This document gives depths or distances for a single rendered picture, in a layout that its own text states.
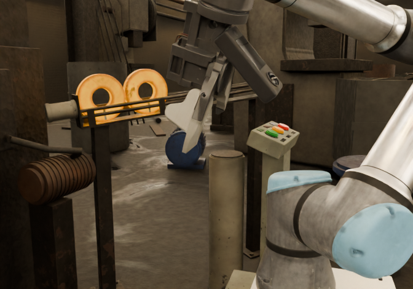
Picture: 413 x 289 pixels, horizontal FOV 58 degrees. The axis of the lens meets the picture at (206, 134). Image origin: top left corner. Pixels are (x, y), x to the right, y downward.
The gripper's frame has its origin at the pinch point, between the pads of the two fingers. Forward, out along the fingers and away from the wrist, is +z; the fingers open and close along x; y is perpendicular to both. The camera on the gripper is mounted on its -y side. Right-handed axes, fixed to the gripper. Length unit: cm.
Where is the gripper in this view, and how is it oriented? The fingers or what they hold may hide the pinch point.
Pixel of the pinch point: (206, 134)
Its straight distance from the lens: 60.0
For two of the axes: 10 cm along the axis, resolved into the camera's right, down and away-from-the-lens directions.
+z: -2.1, 8.3, 5.2
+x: -3.5, 4.3, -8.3
